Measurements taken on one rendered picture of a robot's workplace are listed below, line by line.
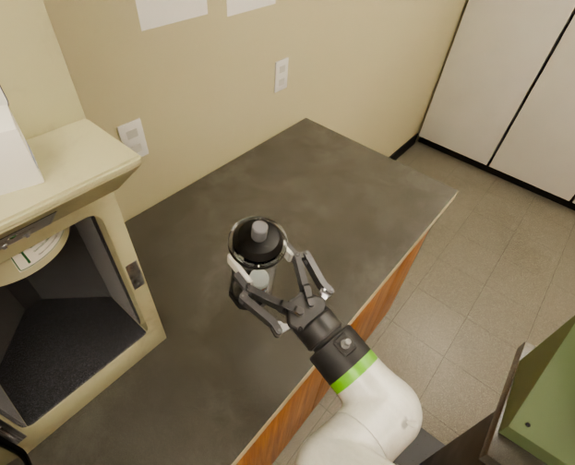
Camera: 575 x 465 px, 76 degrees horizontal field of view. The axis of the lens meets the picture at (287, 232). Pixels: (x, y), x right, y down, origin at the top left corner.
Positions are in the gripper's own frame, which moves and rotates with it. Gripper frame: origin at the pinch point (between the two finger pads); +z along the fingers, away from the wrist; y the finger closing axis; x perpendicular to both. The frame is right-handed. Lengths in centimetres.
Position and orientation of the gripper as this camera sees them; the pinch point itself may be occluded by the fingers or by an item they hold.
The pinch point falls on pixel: (257, 254)
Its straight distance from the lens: 70.5
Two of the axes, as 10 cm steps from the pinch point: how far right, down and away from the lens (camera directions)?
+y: -7.6, 4.8, -4.4
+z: -6.3, -7.1, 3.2
